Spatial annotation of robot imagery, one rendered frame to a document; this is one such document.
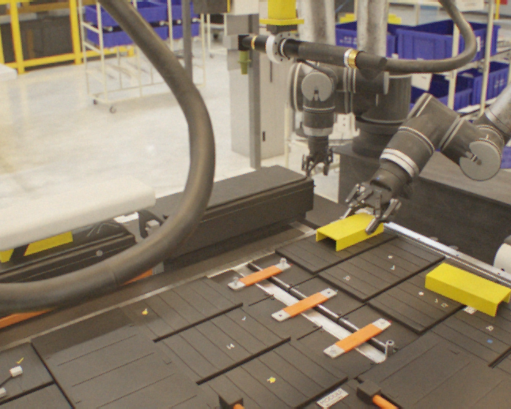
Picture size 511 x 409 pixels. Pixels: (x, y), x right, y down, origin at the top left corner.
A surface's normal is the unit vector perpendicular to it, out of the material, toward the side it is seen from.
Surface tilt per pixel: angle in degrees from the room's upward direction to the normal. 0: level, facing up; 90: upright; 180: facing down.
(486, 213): 90
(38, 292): 45
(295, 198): 90
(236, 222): 90
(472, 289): 0
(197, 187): 36
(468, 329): 0
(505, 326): 0
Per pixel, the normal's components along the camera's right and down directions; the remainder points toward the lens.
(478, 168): -0.42, 0.38
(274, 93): 0.62, 0.32
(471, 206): -0.72, 0.29
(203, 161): 0.27, -0.51
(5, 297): -0.02, -0.35
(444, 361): -0.01, -0.91
